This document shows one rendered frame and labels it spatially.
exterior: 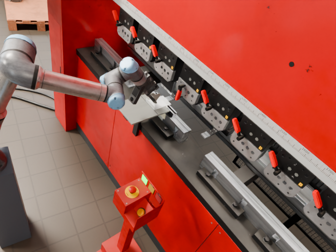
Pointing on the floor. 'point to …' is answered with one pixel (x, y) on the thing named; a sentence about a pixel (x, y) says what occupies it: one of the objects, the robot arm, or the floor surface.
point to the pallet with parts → (26, 13)
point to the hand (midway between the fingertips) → (151, 99)
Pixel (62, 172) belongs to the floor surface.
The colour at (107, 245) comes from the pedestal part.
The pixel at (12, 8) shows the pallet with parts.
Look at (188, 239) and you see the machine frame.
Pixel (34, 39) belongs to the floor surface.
